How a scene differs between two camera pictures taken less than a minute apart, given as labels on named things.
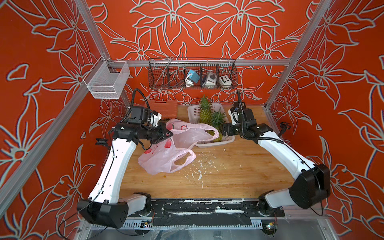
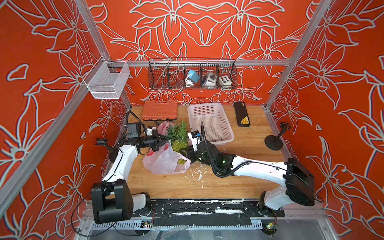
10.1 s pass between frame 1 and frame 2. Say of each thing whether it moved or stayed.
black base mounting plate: stayed
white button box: stayed
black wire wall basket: stayed
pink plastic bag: moved
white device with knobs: stayed
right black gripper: moved
